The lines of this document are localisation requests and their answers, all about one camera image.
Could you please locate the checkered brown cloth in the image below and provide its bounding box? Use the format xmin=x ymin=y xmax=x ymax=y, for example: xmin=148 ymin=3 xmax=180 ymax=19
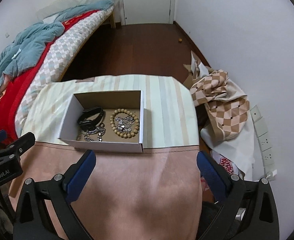
xmin=190 ymin=69 xmax=250 ymax=141

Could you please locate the black smart watch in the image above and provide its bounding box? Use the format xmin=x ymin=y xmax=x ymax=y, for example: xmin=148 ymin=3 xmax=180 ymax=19
xmin=77 ymin=106 xmax=105 ymax=132

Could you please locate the white door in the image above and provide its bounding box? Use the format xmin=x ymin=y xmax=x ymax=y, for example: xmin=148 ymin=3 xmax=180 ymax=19
xmin=119 ymin=0 xmax=176 ymax=25

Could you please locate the silver charm necklace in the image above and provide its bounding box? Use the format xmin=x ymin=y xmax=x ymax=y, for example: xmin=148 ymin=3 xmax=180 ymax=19
xmin=114 ymin=115 xmax=135 ymax=132

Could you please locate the silver chain bracelet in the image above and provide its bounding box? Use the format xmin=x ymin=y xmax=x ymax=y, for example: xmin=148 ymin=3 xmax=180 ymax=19
xmin=76 ymin=126 xmax=107 ymax=143

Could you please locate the wooden bead bracelet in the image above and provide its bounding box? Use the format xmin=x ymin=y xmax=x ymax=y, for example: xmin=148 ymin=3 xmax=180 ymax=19
xmin=109 ymin=108 xmax=141 ymax=138

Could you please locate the blue-grey quilt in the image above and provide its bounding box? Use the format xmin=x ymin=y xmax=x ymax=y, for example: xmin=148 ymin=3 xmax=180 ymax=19
xmin=0 ymin=0 xmax=113 ymax=87

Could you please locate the bed with checkered sheet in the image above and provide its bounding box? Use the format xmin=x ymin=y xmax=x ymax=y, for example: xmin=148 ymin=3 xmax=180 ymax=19
xmin=0 ymin=0 xmax=118 ymax=142

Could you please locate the pink and striped table cloth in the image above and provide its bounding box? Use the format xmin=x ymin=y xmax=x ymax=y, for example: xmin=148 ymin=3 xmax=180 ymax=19
xmin=9 ymin=75 xmax=202 ymax=239

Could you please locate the red blanket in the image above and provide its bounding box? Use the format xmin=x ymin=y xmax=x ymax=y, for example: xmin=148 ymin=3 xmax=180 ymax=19
xmin=0 ymin=10 xmax=111 ymax=145

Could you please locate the white plastic bag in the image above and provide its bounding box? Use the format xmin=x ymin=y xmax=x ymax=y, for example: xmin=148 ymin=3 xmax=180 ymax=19
xmin=200 ymin=119 xmax=255 ymax=181

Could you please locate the white cardboard jewelry box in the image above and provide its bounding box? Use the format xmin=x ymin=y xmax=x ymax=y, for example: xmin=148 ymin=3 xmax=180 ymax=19
xmin=58 ymin=90 xmax=144 ymax=153

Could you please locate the white power strip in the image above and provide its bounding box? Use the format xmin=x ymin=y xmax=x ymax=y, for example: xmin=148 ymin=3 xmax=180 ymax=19
xmin=250 ymin=105 xmax=277 ymax=181

